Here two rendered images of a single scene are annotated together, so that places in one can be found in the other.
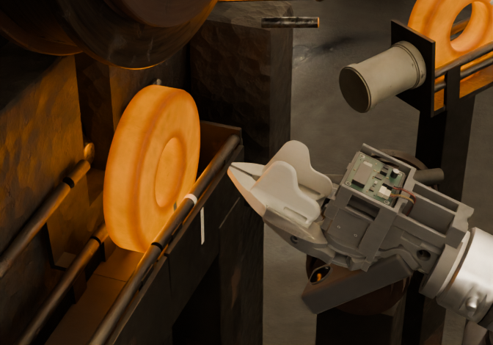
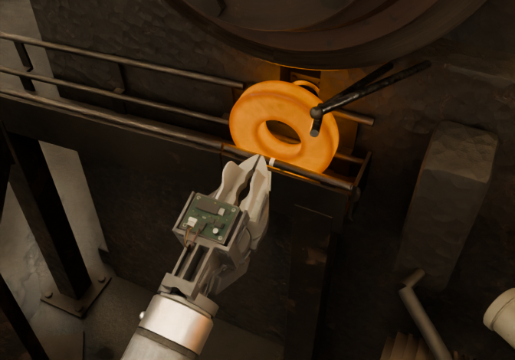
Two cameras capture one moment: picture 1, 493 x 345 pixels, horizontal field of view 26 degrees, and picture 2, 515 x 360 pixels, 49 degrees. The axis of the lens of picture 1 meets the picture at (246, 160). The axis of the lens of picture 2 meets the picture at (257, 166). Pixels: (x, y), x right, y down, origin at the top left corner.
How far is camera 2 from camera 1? 0.98 m
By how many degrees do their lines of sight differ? 70
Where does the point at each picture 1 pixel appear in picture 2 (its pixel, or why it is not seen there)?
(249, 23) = (432, 151)
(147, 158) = (247, 106)
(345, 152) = not seen: outside the picture
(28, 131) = not seen: hidden behind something
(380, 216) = (178, 224)
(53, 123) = not seen: hidden behind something
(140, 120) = (262, 87)
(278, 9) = (463, 170)
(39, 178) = (231, 66)
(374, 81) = (500, 313)
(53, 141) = (248, 59)
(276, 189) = (228, 176)
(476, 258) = (156, 303)
